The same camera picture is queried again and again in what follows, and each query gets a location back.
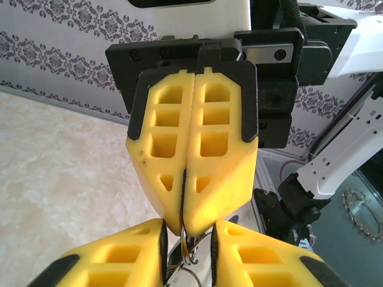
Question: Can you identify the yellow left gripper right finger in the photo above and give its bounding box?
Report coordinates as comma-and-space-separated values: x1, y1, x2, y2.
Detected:
209, 219, 345, 287

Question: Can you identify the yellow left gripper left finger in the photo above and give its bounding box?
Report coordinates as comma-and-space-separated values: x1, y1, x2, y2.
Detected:
28, 218, 168, 287

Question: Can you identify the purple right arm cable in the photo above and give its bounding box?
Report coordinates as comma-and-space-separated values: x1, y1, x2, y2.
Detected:
281, 74, 378, 183

